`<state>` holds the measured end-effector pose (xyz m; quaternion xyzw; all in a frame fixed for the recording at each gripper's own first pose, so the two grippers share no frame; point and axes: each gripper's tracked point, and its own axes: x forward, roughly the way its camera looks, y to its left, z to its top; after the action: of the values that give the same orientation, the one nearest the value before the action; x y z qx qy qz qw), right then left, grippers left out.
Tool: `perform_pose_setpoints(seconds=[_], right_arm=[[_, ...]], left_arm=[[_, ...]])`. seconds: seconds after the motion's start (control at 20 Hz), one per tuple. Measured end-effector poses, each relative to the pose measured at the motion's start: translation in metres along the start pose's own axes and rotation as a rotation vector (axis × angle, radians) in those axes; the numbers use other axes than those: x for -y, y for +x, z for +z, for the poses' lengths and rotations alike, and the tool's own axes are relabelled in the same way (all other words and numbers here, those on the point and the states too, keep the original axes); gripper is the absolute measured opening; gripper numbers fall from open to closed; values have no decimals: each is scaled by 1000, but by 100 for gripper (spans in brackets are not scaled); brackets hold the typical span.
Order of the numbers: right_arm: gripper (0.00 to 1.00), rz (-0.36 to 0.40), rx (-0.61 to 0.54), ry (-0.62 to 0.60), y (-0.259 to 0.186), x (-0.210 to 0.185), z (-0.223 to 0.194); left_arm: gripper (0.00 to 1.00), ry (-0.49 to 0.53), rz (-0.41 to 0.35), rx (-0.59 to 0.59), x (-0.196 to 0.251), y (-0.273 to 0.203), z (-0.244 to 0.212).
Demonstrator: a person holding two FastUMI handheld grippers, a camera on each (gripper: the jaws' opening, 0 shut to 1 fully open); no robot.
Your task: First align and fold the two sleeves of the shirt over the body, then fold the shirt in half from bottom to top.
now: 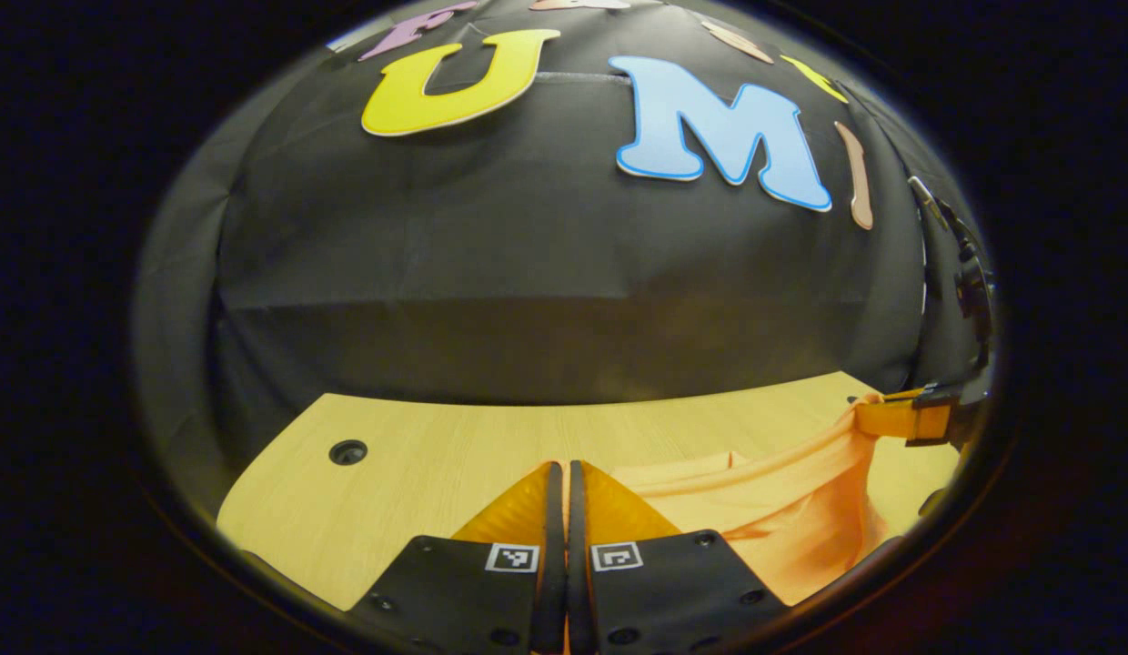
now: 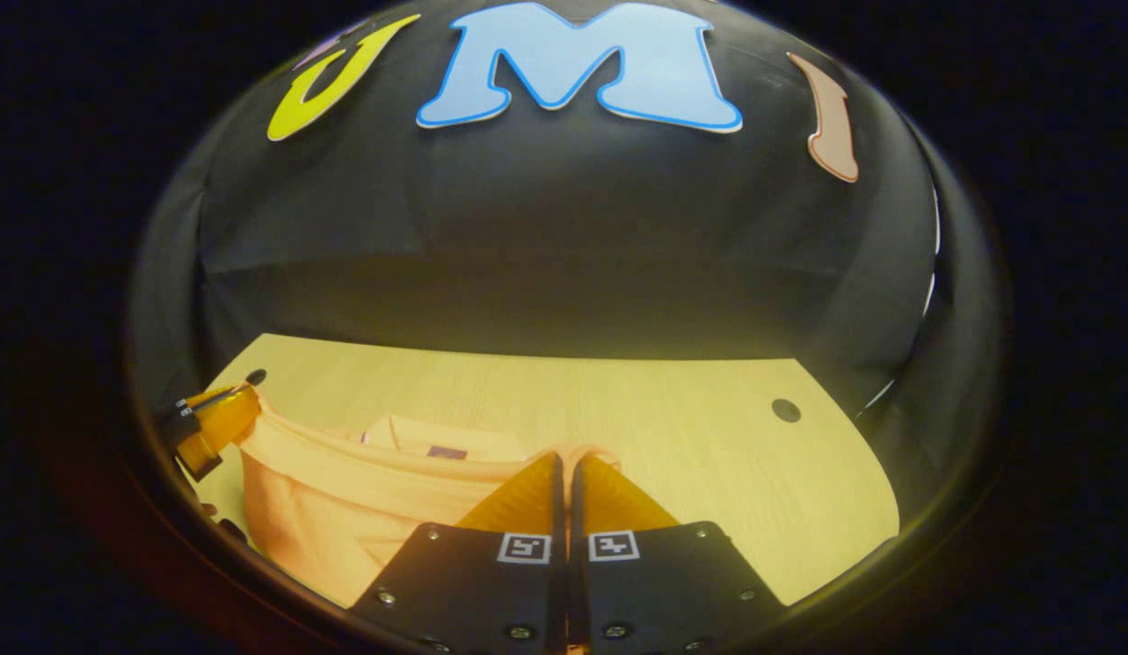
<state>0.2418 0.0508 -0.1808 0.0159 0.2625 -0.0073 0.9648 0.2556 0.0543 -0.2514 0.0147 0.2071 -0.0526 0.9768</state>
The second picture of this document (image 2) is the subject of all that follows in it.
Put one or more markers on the orange T-shirt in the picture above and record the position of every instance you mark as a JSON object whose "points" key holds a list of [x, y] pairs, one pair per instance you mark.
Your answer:
{"points": [[346, 491]]}

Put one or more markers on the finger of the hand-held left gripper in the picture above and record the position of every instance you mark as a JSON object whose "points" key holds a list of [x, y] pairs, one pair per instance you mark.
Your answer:
{"points": [[223, 428]]}

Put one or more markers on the black backdrop cloth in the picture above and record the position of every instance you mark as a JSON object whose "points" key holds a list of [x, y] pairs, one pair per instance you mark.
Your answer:
{"points": [[573, 236]]}

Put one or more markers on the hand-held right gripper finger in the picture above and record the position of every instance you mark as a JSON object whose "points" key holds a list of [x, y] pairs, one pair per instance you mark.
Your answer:
{"points": [[579, 518], [556, 518]]}

